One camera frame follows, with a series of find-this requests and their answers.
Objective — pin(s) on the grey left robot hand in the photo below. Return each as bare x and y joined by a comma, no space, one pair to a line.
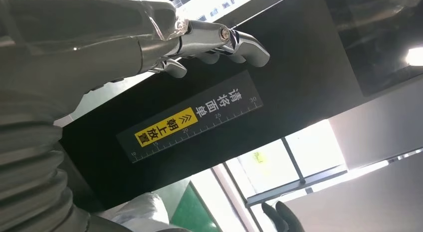
82,42

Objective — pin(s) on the white red-printed poly mailer package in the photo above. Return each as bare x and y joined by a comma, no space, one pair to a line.
145,210

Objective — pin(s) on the green conveyor belt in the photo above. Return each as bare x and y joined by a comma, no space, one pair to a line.
191,214

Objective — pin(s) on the black scanner column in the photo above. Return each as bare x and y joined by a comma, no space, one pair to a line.
281,101

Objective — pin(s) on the black yellow ruler label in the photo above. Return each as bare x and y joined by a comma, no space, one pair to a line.
188,119

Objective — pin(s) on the grey window frame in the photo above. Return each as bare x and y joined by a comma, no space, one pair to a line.
297,182

